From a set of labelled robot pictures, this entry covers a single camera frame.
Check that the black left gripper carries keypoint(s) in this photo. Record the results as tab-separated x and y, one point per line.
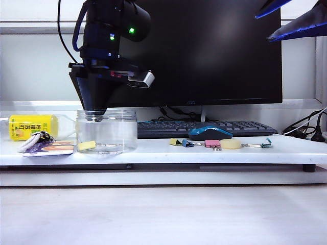
102	70

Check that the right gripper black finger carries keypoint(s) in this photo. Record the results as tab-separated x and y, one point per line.
306	25
273	6

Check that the round transparent plastic jar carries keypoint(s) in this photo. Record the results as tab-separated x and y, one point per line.
115	132

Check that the pale yellow binder clip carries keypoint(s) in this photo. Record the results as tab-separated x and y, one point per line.
86	146

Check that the yellow label plastic bottle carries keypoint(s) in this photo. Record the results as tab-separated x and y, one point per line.
30	126

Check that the purple orange printed card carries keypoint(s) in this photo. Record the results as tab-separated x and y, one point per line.
51	149

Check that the black computer monitor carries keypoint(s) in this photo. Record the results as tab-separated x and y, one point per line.
204	51

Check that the black power plug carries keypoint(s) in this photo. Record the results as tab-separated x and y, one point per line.
318	135

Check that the white desk riser board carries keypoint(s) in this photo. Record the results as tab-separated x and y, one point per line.
178	156

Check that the blue binder clip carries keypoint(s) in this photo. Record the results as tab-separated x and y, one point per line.
187	143

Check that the silver monitor stand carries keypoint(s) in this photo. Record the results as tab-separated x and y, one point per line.
203	113

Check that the black computer keyboard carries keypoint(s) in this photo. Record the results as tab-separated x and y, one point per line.
242	128

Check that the teal binder clip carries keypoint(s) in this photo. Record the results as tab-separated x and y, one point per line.
267	143

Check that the black and blue mouse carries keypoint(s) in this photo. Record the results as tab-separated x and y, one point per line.
209	133

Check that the pink binder clip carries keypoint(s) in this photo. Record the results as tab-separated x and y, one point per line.
211	143

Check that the aluminium frame post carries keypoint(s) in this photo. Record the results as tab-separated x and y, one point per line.
319	71

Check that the silver aluminium frame rail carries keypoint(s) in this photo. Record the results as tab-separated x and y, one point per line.
38	104

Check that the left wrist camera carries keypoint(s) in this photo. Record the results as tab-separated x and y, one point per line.
145	79

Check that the grey aluminium frame rail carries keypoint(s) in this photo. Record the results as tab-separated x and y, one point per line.
30	28

